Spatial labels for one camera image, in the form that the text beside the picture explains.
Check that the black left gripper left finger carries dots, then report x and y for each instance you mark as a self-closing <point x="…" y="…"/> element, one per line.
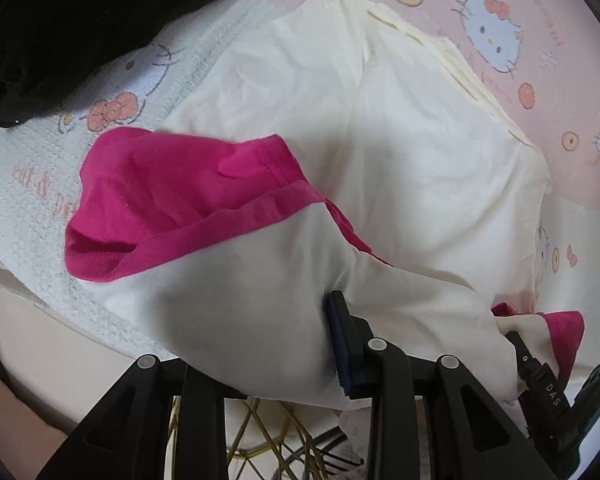
<point x="154" y="404"/>

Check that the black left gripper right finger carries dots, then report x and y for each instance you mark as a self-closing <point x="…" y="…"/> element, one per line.
<point x="469" y="434"/>

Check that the cream and pink t-shirt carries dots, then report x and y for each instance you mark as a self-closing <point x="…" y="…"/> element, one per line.
<point x="336" y="148"/>

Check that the black device with green light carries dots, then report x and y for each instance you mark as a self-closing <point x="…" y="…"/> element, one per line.
<point x="566" y="433"/>

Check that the Hello Kitty patterned blanket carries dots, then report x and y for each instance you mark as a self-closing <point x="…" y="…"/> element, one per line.
<point x="539" y="58"/>

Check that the black fabric item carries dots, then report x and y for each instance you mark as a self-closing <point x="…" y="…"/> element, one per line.
<point x="49" y="47"/>

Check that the gold wire basket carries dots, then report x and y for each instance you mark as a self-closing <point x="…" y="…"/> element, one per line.
<point x="279" y="440"/>

